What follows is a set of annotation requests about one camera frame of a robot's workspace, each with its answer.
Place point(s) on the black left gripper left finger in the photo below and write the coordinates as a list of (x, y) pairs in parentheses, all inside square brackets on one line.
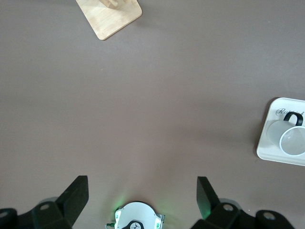
[(69, 202)]

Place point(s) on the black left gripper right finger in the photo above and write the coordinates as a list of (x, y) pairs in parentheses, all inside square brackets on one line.
[(206, 200)]

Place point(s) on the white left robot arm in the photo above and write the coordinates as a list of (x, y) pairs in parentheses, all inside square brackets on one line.
[(137, 213)]

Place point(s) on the wooden cup rack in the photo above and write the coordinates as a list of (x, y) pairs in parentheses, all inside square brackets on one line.
[(112, 21)]

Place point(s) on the white rectangular tray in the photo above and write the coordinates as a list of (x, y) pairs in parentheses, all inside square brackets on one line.
[(269, 150)]

